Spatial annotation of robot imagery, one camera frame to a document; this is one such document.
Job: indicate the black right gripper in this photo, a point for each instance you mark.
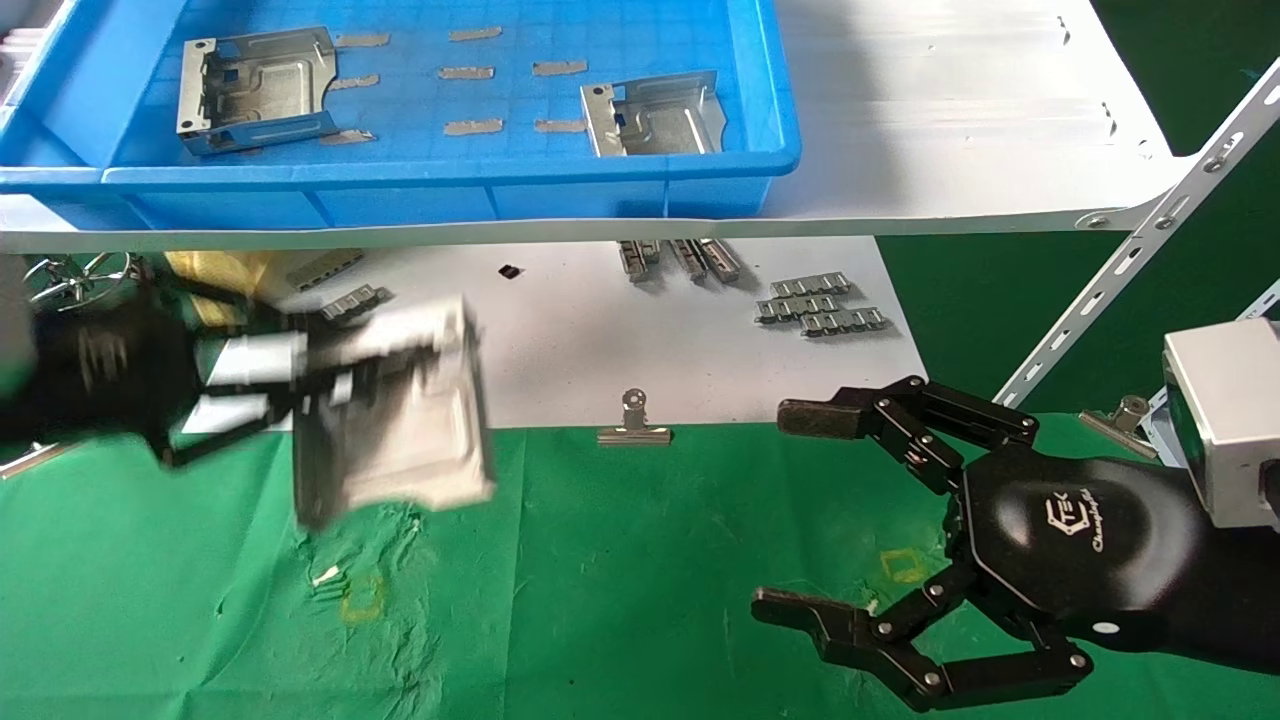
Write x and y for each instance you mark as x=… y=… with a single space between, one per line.
x=1080 y=540

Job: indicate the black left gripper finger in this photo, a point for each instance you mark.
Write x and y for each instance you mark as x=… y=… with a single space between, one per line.
x=400 y=340

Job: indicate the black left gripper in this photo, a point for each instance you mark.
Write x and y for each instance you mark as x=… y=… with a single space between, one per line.
x=100 y=370

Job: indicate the silver sheet metal bracket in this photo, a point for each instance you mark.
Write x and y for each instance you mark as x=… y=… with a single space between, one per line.
x=655 y=120
x=265 y=95
x=420 y=430

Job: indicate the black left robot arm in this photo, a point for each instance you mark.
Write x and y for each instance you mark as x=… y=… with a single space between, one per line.
x=14 y=420

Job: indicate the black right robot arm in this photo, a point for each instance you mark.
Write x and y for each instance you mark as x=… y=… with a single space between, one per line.
x=1245 y=590

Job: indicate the small black chip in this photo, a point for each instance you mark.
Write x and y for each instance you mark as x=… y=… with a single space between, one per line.
x=509 y=271

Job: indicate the blue plastic bin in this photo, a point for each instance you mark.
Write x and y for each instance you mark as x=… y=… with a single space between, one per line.
x=420 y=190

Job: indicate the white paper scrap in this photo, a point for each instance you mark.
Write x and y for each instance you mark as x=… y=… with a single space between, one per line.
x=326 y=576

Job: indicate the green cloth mat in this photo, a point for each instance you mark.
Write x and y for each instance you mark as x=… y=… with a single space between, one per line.
x=640 y=560

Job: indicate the grey tape strip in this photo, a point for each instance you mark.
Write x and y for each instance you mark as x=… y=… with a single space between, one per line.
x=560 y=68
x=560 y=126
x=362 y=40
x=355 y=82
x=475 y=34
x=466 y=73
x=348 y=137
x=472 y=127

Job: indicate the long white slotted angle strut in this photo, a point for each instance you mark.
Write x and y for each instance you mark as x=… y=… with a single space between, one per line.
x=1150 y=235

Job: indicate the short white slotted angle strut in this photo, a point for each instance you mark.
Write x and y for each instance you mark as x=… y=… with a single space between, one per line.
x=1262 y=300

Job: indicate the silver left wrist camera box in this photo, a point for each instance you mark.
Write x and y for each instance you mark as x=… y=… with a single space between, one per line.
x=10 y=330

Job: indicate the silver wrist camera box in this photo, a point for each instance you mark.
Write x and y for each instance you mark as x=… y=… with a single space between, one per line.
x=10 y=330
x=1230 y=420

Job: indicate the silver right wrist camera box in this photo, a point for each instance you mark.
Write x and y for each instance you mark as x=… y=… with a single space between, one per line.
x=1230 y=420

